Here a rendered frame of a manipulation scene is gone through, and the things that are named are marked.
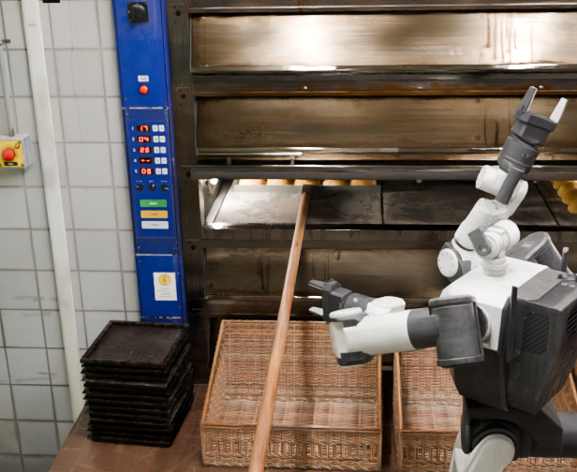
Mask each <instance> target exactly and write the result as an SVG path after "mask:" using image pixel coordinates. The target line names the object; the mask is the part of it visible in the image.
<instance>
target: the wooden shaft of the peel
mask: <svg viewBox="0 0 577 472"><path fill-rule="evenodd" d="M309 198H310V194H309V193H308V192H303V193H302V197H301V202H300V207H299V212H298V217H297V222H296V227H295V231H294V236H293V241H292V247H291V251H290V256H289V261H288V269H287V274H286V280H285V285H284V289H283V294H282V299H281V303H280V308H279V314H278V319H277V323H276V328H275V333H274V342H273V347H272V352H271V357H270V361H269V366H268V371H267V376H266V381H265V386H264V391H263V395H262V400H261V405H260V411H259V419H258V424H257V429H256V433H255V438H254V444H253V449H252V453H251V458H250V463H249V467H248V472H263V471H264V466H265V460H266V454H267V449H268V443H269V437H270V432H271V426H272V420H273V414H274V404H275V399H276V394H277V388H278V382H279V377H280V371H281V365H282V360H283V354H284V348H285V343H286V337H287V331H288V325H289V315H290V309H291V304H292V298H293V292H294V287H295V281H296V275H297V270H298V265H299V259H300V254H301V248H302V242H303V232H304V226H305V220H306V215H307V209H308V203H309Z"/></svg>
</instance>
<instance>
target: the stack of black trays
mask: <svg viewBox="0 0 577 472"><path fill-rule="evenodd" d="M188 329H189V324H183V323H165V322H147V321H129V320H110V321H109V322H108V324H107V325H106V326H105V328H104V329H103V330H102V332H101V333H100V334H99V335H98V337H97V338H96V340H95V341H94V342H93V344H92V345H90V346H89V348H88V349H87V350H86V352H85V353H84V354H83V356H82V357H81V359H80V363H82V366H81V367H84V368H83V369H82V370H81V372H80V374H85V376H84V377H83V378H82V380H81V381H85V384H84V385H83V386H84V387H86V388H85V389H84V390H83V392H82V393H86V394H85V396H84V397H83V399H82V400H87V402H86V403H85V404H84V405H85V406H88V407H87V409H86V410H85V412H84V413H88V414H87V416H86V417H85V419H86V420H90V422H89V423H88V425H90V427H89V428H88V429H87V431H89V432H90V434H89V435H88V436H87V437H92V440H93V441H103V442H114V443H126V444H137V445H148V446H159V447H169V446H170V444H171V442H172V440H173V438H174V437H175V435H176V433H177V431H178V429H179V427H180V426H181V424H182V422H183V420H184V418H185V415H186V413H187V411H188V409H189V408H190V406H191V404H192V403H193V401H194V399H195V397H193V396H194V395H195V392H192V391H193V389H194V388H195V386H191V384H192V382H193V380H194V379H191V378H192V376H193V374H192V372H193V370H194V369H190V367H191V365H192V362H189V360H190V358H191V356H190V355H191V353H192V351H193V349H189V348H190V346H191V344H188V343H189V341H190V339H191V338H192V337H187V336H188V335H189V333H190V332H191V331H188Z"/></svg>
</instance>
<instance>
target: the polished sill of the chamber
mask: <svg viewBox="0 0 577 472"><path fill-rule="evenodd" d="M460 226H461V225H420V224H305V226H304V232H303V240H308V241H413V242H451V241H452V239H453V238H454V236H455V232H456V231H457V230H458V229H459V227H460ZM516 226H517V228H518V229H519V231H520V239H519V242H520V241H522V240H523V238H525V237H527V236H528V235H530V234H533V233H536V232H540V231H541V232H546V233H548V235H549V236H550V238H551V242H552V243H577V226H547V225H516ZM295 227H296V224H293V223H204V225H203V227H202V229H201V234H202V239H203V240H293V236H294V231H295ZM519 242H518V243H519Z"/></svg>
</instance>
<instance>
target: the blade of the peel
mask: <svg viewBox="0 0 577 472"><path fill-rule="evenodd" d="M240 181H241V180H237V181H236V183H235V185H234V192H302V187H303V186H302V185H294V182H295V180H294V181H293V185H287V184H267V182H268V180H267V181H266V182H265V184H240ZM323 181H324V180H321V181H320V185H312V192H375V193H381V181H380V180H376V183H377V185H322V183H323Z"/></svg>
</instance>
